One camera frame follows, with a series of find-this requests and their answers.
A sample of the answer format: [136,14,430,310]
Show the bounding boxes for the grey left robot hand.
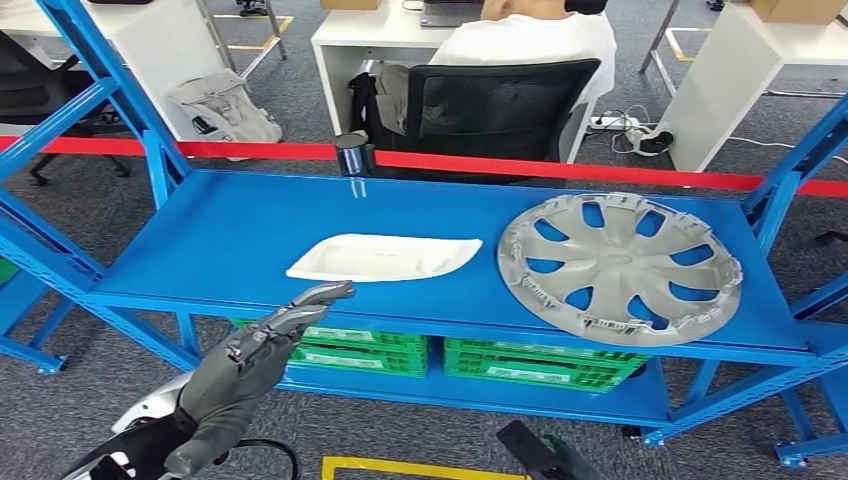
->
[163,280,358,480]

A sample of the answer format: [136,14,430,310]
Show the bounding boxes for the white plastic car part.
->
[284,232,485,284]

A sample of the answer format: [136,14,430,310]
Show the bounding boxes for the blue metal shelf rack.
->
[773,268,848,470]
[0,251,89,377]
[0,0,848,449]

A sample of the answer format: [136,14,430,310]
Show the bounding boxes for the yellow floor tape square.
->
[320,455,533,480]

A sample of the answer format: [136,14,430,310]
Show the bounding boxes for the red barrier belt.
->
[0,135,339,162]
[373,149,848,199]

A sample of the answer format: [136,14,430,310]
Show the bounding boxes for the grey backpack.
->
[164,68,285,148]

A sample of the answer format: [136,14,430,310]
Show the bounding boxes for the black bag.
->
[347,71,379,137]

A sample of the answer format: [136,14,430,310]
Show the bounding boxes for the white desk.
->
[0,0,231,143]
[310,0,619,165]
[659,0,848,175]

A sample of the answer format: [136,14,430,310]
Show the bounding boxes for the black mesh office chair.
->
[369,57,603,185]

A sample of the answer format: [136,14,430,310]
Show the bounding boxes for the cardboard box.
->
[319,0,387,12]
[750,0,847,25]

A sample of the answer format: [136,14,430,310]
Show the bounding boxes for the silver wheel hubcap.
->
[496,191,745,349]

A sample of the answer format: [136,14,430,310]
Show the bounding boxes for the grey laptop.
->
[418,0,489,30]

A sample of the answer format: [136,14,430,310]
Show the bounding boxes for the white power strip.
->
[588,115,642,132]

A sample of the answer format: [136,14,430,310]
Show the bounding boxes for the black power adapter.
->
[625,124,676,158]

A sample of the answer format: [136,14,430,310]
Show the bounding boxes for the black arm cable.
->
[228,437,305,480]

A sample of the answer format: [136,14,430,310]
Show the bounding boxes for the chrome barrier post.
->
[332,130,378,179]

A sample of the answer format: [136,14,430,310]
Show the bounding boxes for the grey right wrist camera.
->
[496,419,566,480]

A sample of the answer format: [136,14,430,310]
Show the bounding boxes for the white floor cable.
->
[725,134,848,167]

